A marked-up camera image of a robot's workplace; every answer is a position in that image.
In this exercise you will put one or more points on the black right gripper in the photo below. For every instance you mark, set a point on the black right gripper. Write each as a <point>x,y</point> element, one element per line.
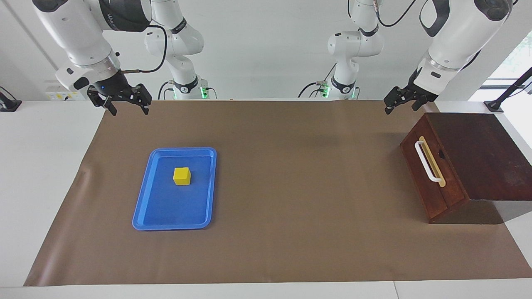
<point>114,85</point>

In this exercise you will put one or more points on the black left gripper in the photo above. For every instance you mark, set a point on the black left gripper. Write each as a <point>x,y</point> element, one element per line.
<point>422,89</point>

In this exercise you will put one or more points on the wooden drawer with dark front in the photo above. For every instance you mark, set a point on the wooden drawer with dark front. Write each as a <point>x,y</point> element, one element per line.
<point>419,182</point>

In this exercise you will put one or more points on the yellow cube block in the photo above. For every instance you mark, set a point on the yellow cube block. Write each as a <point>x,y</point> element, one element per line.
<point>182,176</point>

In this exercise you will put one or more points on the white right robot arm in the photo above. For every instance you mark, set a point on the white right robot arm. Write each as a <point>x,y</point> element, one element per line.
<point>75,33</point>

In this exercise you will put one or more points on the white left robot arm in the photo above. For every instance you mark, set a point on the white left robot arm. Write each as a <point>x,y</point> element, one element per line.
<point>461,33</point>

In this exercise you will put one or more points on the dark brown wooden cabinet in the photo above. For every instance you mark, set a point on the dark brown wooden cabinet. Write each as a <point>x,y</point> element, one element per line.
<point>486,158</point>

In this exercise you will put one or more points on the bright window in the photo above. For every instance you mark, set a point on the bright window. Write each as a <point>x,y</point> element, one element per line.
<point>517,58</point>

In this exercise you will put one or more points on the blue plastic tray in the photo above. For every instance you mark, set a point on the blue plastic tray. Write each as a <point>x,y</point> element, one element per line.
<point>174,207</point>

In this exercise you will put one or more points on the brown paper table mat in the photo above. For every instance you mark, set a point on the brown paper table mat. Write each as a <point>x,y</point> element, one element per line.
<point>291,207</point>

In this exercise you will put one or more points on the white wall socket box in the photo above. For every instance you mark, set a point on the white wall socket box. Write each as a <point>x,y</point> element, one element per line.
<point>66,91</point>

